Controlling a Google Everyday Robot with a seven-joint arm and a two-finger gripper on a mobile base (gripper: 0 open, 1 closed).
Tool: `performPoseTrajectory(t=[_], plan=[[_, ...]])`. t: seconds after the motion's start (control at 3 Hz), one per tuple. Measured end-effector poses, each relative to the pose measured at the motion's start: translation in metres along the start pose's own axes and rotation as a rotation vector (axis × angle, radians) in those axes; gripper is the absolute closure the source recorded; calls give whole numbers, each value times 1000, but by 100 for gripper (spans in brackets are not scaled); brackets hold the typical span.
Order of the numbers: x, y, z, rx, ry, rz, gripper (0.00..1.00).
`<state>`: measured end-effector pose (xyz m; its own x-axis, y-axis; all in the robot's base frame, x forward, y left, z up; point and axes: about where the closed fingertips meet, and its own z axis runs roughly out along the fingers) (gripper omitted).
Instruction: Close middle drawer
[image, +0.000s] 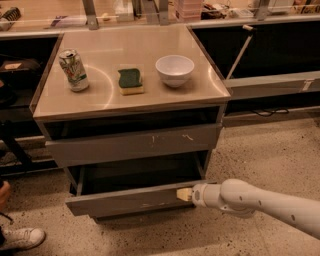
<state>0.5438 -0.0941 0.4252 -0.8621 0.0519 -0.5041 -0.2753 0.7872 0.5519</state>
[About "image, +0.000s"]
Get black object on left shelf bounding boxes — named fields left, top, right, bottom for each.
left=0, top=59, right=41, bottom=73

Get green white soda can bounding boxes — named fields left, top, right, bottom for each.
left=59, top=49, right=89, bottom=92

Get green yellow sponge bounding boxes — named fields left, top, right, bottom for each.
left=118, top=68, right=144, bottom=95

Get person hand at left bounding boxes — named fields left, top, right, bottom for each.
left=0, top=181, right=11, bottom=211

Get grey drawer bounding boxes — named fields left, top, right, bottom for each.
left=66, top=151, right=210, bottom=221
left=46, top=124, right=222, bottom=167

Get black cable on floor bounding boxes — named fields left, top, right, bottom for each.
left=249, top=107, right=290, bottom=118

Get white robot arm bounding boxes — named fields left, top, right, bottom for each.
left=176, top=179, right=320, bottom=239

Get grey shelf beam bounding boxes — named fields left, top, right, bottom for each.
left=224, top=71, right=320, bottom=100

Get grey top drawer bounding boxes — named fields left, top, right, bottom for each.
left=46, top=124, right=222, bottom=167

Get white bowl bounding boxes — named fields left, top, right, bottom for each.
left=155, top=55, right=195, bottom=88

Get pink stacked containers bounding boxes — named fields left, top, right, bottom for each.
left=174, top=0, right=203, bottom=21

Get grey drawer cabinet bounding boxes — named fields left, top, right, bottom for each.
left=33, top=25, right=230, bottom=222

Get white sneaker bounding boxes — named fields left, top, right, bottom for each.
left=0, top=228, right=46, bottom=251

